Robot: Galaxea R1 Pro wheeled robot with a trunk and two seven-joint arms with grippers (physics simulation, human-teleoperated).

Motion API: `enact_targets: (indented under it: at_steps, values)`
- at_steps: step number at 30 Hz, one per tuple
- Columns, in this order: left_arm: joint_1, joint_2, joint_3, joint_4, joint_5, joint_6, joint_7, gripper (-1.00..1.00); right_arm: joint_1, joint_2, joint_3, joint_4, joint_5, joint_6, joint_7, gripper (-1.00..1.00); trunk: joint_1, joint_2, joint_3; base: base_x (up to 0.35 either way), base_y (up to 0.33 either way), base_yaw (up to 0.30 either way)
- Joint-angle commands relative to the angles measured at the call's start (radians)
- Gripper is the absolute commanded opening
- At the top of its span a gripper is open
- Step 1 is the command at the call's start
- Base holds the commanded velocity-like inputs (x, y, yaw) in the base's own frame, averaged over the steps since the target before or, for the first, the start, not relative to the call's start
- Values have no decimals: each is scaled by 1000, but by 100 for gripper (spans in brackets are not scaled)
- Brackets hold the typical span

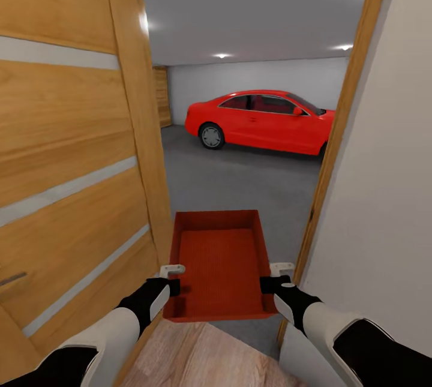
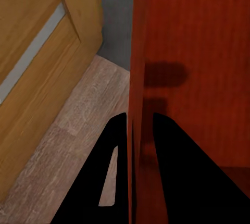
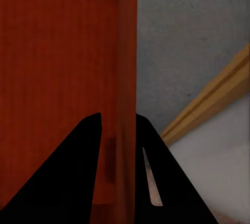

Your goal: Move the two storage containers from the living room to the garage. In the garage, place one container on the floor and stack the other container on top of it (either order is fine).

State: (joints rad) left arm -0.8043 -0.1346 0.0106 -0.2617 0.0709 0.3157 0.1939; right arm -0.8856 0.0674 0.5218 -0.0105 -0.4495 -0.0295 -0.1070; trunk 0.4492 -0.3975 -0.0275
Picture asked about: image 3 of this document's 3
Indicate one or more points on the door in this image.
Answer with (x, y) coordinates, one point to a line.
(229, 85)

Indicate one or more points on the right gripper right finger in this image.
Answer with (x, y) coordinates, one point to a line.
(181, 203)

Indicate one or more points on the storage box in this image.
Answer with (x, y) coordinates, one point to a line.
(61, 61)

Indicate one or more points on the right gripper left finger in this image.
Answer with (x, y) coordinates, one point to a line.
(61, 190)

